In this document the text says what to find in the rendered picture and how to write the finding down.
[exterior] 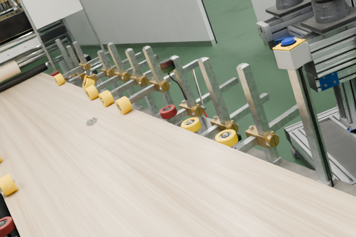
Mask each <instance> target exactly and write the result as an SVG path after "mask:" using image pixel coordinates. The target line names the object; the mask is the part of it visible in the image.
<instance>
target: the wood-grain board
mask: <svg viewBox="0 0 356 237"><path fill-rule="evenodd" d="M92 117H94V118H98V119H97V122H96V123H95V124H94V125H93V124H91V126H88V125H86V121H87V120H90V119H92ZM0 157H1V159H2V162H0V178H1V177H3V176H5V175H7V174H10V176H11V177H12V179H14V180H15V184H16V186H17V187H18V190H17V191H15V192H13V193H11V194H10V195H8V196H5V194H4V193H3V191H2V192H1V193H2V195H3V198H4V200H5V202H6V205H7V207H8V210H9V212H10V214H11V216H12V219H13V221H14V223H15V225H16V228H17V230H18V232H19V234H20V237H356V197H354V196H352V195H349V194H347V193H344V192H342V191H339V190H337V189H334V188H332V187H329V186H326V185H324V184H321V183H319V182H316V181H314V180H311V179H309V178H306V177H304V176H301V175H299V174H296V173H294V172H292V171H289V170H287V169H284V168H281V167H279V166H276V165H274V164H271V163H269V162H266V161H264V160H261V159H259V158H256V157H254V156H251V155H249V154H247V153H244V152H241V151H239V150H236V149H234V148H231V147H228V146H226V145H224V144H221V143H219V142H216V141H214V140H211V139H209V138H206V137H203V136H201V135H198V134H196V133H193V132H191V131H188V130H186V129H183V128H181V127H179V126H176V125H174V124H171V123H169V122H166V121H163V120H161V119H158V118H156V117H153V116H151V115H148V114H146V113H143V112H141V111H138V110H136V109H132V110H131V111H129V112H127V113H126V114H123V115H122V114H121V113H120V112H119V111H118V109H117V107H116V105H115V101H114V103H112V104H110V105H108V106H107V107H105V106H104V105H103V104H102V103H101V101H100V99H99V97H96V98H95V99H93V100H90V99H89V98H88V97H87V95H86V93H85V90H84V89H83V88H80V87H78V86H75V85H73V84H70V83H68V82H65V83H63V84H61V85H59V86H58V85H57V84H56V82H55V80H54V77H53V76H50V75H47V74H43V75H41V76H39V77H37V78H35V79H33V80H31V81H29V82H27V83H25V84H23V85H21V86H19V87H17V88H15V89H13V90H10V91H8V92H6V93H4V94H2V95H0Z"/></svg>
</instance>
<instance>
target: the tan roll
mask: <svg viewBox="0 0 356 237"><path fill-rule="evenodd" d="M45 55H46V54H45V52H42V53H40V54H38V55H36V56H34V57H31V58H29V59H27V60H25V61H22V62H20V63H18V64H17V63H16V62H15V60H13V61H11V62H9V63H6V64H4V65H2V66H0V82H2V81H4V80H6V79H8V78H10V77H13V76H15V75H17V74H19V73H20V72H21V71H20V69H19V68H20V67H22V66H24V65H26V64H28V63H30V62H32V61H35V60H37V59H39V58H41V57H43V56H45Z"/></svg>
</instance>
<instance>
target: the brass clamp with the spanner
mask: <svg viewBox="0 0 356 237"><path fill-rule="evenodd" d="M179 107H180V109H182V108H184V109H186V110H187V113H188V116H190V117H200V116H201V115H202V114H203V108H202V107H201V106H200V105H199V104H197V105H196V106H194V107H192V108H190V107H188V106H187V104H186V103H185V104H180V105H179Z"/></svg>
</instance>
